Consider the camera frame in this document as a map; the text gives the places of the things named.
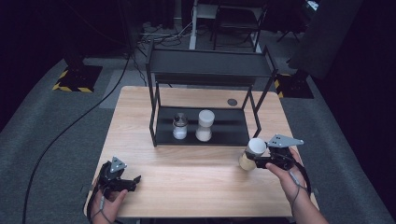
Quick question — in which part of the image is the person's right hand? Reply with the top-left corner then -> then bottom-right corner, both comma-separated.
265,147 -> 307,203

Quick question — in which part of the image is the bundle of floor cables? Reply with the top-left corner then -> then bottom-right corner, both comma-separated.
135,21 -> 194,49

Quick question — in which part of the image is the black metal shelf rack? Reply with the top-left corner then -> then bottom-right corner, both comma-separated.
145,40 -> 280,148

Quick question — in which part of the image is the white metal stand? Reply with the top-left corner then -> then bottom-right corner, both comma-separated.
188,0 -> 220,51

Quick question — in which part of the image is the hand-held gripper cable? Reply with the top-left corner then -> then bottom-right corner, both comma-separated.
288,157 -> 313,216
86,181 -> 113,224

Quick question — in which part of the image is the long black floor cable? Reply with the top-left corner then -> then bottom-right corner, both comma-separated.
21,52 -> 134,224

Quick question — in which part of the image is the white-lid jar of beige seasoning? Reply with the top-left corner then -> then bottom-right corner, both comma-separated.
238,137 -> 268,172

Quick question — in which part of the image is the left hand-held gripper cable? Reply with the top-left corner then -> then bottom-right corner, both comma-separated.
86,181 -> 113,224

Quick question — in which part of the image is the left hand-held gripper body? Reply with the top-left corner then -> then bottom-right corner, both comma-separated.
97,156 -> 138,200

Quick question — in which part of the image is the white-lid jar of white seasoning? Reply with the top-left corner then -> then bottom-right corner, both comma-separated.
194,108 -> 216,143

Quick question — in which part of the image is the person's left hand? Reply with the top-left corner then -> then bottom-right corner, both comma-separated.
91,188 -> 129,224

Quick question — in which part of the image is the glass shaker with dark lid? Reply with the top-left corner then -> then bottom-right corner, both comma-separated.
172,112 -> 190,141

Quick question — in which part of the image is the black base with hazard stripes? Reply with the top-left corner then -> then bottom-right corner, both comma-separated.
273,72 -> 316,100
51,64 -> 104,93

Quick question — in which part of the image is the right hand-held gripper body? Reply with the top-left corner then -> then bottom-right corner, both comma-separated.
262,133 -> 305,171

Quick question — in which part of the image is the right hand-held gripper cable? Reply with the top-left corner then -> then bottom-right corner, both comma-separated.
288,157 -> 313,216

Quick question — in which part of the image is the black folding chair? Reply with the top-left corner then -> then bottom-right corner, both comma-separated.
211,0 -> 269,53

